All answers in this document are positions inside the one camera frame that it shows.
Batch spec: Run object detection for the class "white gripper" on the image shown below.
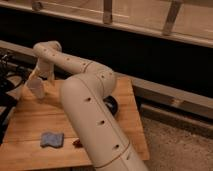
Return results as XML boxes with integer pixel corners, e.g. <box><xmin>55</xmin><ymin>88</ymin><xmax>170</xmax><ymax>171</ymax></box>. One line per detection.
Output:
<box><xmin>27</xmin><ymin>58</ymin><xmax>55</xmax><ymax>86</ymax></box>

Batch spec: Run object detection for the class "white ceramic cup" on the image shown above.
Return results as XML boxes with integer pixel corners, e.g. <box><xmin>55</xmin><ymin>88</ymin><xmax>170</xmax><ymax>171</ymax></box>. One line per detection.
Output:
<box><xmin>26</xmin><ymin>78</ymin><xmax>45</xmax><ymax>99</ymax></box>

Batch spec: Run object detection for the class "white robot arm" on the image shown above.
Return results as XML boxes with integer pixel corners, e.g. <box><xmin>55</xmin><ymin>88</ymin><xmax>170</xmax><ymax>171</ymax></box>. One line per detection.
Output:
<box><xmin>31</xmin><ymin>41</ymin><xmax>148</xmax><ymax>171</ymax></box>

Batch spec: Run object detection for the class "dark blue ceramic bowl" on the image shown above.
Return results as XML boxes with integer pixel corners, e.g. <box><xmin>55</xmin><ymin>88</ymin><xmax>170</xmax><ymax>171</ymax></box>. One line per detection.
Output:
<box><xmin>104</xmin><ymin>96</ymin><xmax>118</xmax><ymax>116</ymax></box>

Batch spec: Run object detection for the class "blue sponge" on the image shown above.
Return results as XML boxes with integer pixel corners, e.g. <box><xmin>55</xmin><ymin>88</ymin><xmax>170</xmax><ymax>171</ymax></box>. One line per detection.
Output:
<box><xmin>40</xmin><ymin>132</ymin><xmax>64</xmax><ymax>148</ymax></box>

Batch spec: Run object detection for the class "red brown small object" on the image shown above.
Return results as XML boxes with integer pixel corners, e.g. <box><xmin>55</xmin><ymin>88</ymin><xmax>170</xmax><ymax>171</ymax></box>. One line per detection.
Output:
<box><xmin>73</xmin><ymin>139</ymin><xmax>83</xmax><ymax>148</ymax></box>

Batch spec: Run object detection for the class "black cables bundle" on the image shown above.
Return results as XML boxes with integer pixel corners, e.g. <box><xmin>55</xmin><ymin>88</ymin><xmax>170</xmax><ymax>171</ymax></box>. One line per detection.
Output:
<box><xmin>0</xmin><ymin>53</ymin><xmax>28</xmax><ymax>144</ymax></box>

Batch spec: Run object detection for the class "metal window frame rail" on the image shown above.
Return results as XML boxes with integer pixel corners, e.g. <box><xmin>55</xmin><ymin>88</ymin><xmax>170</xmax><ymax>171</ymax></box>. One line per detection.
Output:
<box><xmin>0</xmin><ymin>0</ymin><xmax>213</xmax><ymax>48</ymax></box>

